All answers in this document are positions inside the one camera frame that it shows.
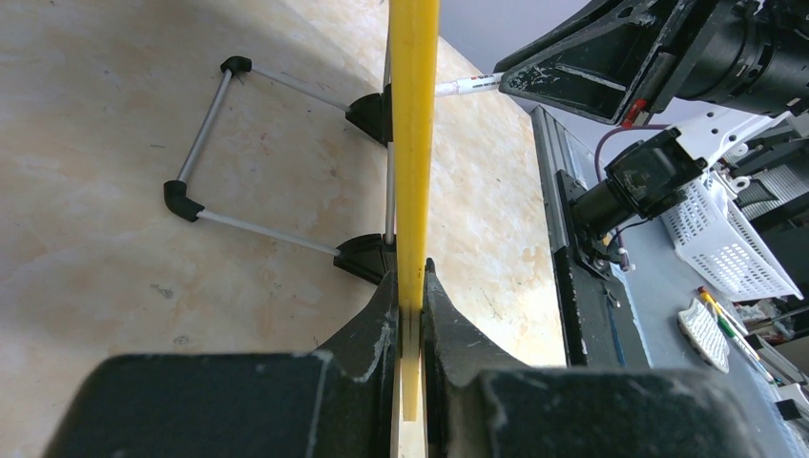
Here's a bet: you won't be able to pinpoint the coloured pens on desk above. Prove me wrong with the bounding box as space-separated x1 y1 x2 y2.
697 286 778 385

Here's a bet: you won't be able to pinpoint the white patterned eraser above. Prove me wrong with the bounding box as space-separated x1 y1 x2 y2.
676 298 730 374

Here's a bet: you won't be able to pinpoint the black whiteboard foot clip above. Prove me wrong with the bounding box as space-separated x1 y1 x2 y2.
344 84 393 147

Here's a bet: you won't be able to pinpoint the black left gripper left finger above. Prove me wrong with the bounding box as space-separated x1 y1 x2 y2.
45 273 399 457

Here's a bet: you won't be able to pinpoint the white plastic basket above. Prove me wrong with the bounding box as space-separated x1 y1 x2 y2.
661 175 804 302

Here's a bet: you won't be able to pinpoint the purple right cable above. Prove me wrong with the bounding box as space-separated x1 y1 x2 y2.
593 123 669 184

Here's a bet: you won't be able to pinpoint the metal whiteboard stand frame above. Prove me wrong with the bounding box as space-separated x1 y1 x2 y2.
162 55 396 257

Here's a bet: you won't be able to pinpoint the white red marker pen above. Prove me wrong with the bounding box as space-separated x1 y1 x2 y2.
434 73 503 97

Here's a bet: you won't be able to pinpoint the yellow-framed whiteboard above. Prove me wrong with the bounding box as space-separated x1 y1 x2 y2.
389 1 440 422

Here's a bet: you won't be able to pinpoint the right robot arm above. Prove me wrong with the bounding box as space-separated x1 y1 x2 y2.
494 1 808 238

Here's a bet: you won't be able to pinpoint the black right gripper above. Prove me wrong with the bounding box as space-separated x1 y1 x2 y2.
495 1 758 127

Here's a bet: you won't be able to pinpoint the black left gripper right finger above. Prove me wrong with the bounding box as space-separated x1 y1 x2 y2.
422 261 773 457

